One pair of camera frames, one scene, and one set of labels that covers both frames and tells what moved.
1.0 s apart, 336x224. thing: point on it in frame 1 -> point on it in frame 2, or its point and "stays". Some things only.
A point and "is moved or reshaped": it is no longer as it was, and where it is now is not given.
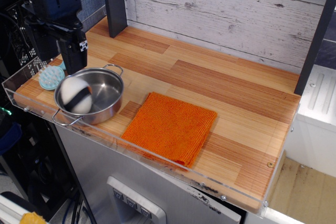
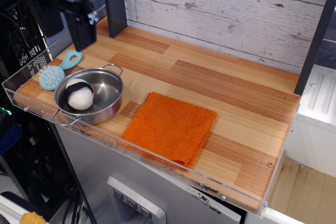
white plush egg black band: x=76 y=95 is moved or reshaped
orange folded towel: x=170 y=129 stays
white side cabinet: x=312 y=142 stays
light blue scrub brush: x=52 y=76 stays
